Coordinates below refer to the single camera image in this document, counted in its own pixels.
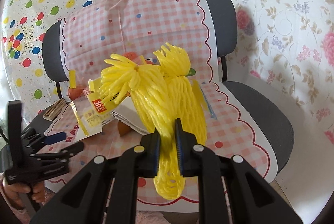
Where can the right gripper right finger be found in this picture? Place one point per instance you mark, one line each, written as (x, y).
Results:
(230, 189)

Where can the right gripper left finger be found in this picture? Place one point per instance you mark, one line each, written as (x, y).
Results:
(105, 190)

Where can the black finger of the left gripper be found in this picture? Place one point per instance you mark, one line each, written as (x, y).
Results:
(31, 138)

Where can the yellow foam fruit net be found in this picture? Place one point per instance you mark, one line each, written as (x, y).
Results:
(148, 92)

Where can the person's left hand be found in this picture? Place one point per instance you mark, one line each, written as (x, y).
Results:
(13, 191)

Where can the brown folded paper stack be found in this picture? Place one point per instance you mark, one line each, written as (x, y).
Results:
(54, 110)

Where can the red apple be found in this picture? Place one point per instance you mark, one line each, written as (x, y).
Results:
(74, 93)

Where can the yellow mango snack bag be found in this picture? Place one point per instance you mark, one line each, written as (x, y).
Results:
(89, 111)

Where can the yellow paper strip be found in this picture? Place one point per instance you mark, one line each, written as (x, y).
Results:
(72, 79)

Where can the folded white paper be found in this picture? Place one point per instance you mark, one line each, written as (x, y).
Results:
(127, 113)

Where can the dark grey chair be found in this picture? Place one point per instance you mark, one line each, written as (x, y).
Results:
(254, 98)

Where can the pink checkered cloth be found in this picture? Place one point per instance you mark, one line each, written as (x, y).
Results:
(137, 28)

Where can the floral pattern cloth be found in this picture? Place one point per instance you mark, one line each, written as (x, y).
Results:
(288, 44)

